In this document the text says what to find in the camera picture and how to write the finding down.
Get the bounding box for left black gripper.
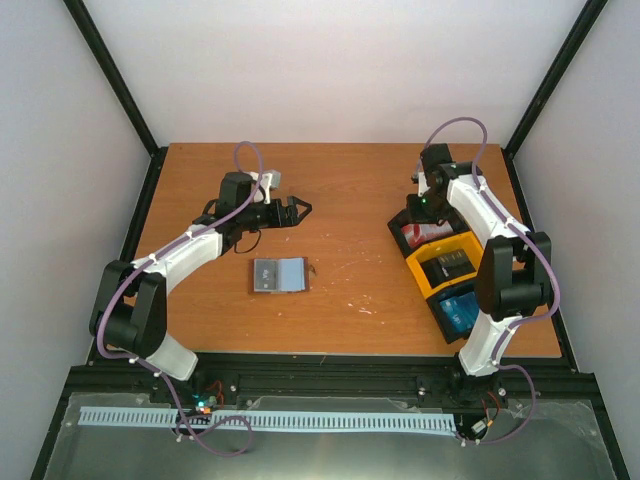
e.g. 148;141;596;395
240;197;313;232

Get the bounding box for brown leather card holder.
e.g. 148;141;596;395
250;257;316;294

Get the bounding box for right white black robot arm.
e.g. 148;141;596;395
393;144;552;398

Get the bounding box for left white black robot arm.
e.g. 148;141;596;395
90;170;312;403

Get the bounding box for red white credit card stack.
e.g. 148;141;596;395
401;222;454;248

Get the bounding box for black yellow card tray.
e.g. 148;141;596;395
388;209;484;344

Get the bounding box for left controller board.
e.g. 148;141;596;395
194;380;225;415

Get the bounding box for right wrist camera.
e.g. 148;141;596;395
411;168;429;197

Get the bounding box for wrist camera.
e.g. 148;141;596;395
252;170;281;204
411;168;429;197

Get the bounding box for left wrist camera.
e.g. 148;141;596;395
252;170;281;204

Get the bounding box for left black frame post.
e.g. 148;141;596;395
62;0;169;159

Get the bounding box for black frame post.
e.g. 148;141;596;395
62;0;169;159
503;0;609;156

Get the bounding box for black aluminium frame rail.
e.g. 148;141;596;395
64;352;599;409

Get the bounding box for right connector wires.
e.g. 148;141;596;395
469;389;506;436

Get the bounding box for right black frame post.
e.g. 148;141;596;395
503;0;609;156

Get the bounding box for metal base plate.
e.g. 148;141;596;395
43;394;617;479

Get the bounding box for light blue cable duct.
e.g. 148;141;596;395
77;406;456;436

